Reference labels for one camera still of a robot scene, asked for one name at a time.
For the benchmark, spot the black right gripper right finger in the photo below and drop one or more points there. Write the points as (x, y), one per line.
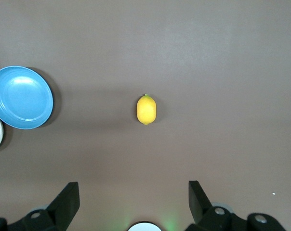
(201, 207)

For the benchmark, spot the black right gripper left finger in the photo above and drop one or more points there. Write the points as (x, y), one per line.
(63, 207)

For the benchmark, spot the yellow lemon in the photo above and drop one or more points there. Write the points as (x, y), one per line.
(146, 110)

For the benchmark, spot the blue plate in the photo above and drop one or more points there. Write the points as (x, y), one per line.
(22, 98)

